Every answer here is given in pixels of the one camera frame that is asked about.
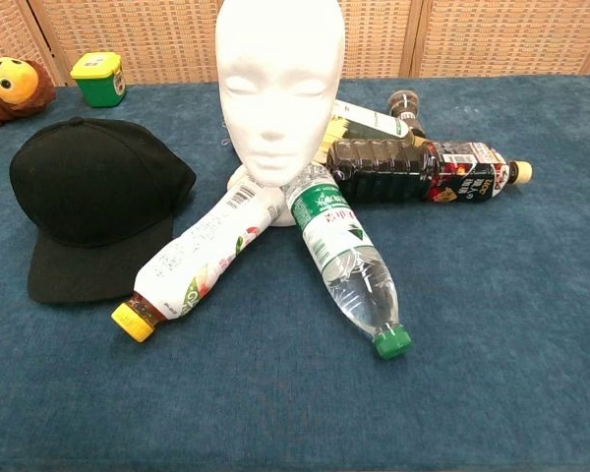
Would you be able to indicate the black fabric bag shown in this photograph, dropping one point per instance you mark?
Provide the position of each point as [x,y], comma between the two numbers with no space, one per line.
[93,182]

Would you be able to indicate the white mannequin head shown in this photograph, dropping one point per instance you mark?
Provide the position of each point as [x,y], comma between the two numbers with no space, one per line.
[280,74]

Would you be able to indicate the clear water bottle green cap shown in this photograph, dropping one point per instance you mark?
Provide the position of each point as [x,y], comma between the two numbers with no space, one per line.
[334,236]

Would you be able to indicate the white-label tea bottle yellow cap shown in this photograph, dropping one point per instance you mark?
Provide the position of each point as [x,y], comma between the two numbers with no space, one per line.
[201,246]

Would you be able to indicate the dark coffee bottle beige cap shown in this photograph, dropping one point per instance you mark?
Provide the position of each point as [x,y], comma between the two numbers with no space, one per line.
[383,169]

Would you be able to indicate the yellow drink bottle green-white label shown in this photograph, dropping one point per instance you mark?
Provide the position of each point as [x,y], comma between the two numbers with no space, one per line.
[373,123]

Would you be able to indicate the small glass pepper grinder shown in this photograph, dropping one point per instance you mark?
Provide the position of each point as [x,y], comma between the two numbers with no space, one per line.
[403,103]

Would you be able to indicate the blue tablecloth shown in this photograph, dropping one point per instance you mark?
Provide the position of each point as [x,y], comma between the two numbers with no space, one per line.
[472,344]

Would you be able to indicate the green container yellow lid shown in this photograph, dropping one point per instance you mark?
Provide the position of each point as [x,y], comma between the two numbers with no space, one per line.
[98,83]

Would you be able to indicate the woven bamboo folding screen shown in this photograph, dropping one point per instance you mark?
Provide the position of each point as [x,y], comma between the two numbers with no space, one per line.
[128,34]

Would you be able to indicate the brown yellow plush lion toy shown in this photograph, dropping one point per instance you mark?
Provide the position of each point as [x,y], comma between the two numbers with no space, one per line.
[10,88]

